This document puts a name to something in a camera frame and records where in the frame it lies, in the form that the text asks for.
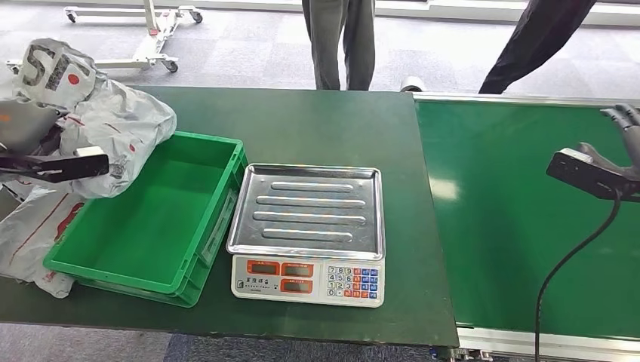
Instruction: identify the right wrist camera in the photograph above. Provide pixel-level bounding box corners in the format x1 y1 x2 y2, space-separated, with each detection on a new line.
545 147 640 204

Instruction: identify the person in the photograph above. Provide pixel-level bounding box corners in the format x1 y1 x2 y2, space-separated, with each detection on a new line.
302 0 377 93
478 0 599 96

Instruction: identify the green conveyor belt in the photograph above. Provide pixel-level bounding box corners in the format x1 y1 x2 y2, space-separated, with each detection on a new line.
413 91 640 362

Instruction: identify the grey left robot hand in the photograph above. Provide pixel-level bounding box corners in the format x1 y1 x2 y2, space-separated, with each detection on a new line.
0 99 61 157

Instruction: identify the green plastic crate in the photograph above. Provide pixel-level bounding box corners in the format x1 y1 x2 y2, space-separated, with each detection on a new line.
42 130 249 309

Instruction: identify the black right camera cable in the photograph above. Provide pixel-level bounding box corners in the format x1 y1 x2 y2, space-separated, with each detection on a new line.
533 192 623 362

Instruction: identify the grey plastic mailer package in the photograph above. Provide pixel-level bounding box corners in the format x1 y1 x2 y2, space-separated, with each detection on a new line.
59 79 177 199

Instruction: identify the white wheeled lift stand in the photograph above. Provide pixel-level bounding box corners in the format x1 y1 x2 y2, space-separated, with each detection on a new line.
5 0 204 75

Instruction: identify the white mailer bag black logo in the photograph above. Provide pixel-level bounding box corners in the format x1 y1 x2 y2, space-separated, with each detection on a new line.
0 38 101 111

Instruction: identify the steel tray weighing scale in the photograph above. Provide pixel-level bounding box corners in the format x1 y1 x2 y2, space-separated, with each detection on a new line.
226 162 387 309

